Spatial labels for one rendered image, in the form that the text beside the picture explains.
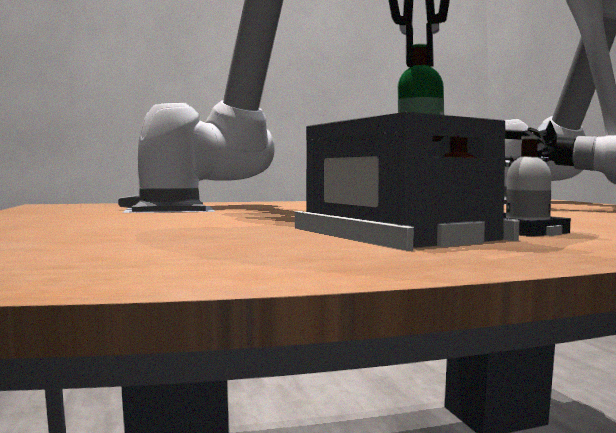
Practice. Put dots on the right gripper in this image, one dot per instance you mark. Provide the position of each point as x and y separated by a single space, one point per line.
432 25

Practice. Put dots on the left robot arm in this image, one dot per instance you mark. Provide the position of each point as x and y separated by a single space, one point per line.
590 153

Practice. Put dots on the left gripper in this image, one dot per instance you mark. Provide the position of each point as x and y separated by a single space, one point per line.
561 153

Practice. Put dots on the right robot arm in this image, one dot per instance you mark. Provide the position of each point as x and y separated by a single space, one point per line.
176 150

